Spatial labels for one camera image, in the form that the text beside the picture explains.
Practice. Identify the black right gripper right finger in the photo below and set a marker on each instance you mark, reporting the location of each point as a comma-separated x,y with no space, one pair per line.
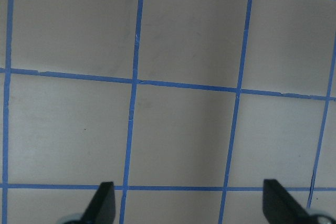
279,207

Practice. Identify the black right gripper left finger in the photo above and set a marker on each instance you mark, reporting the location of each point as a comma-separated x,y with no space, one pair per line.
101,209

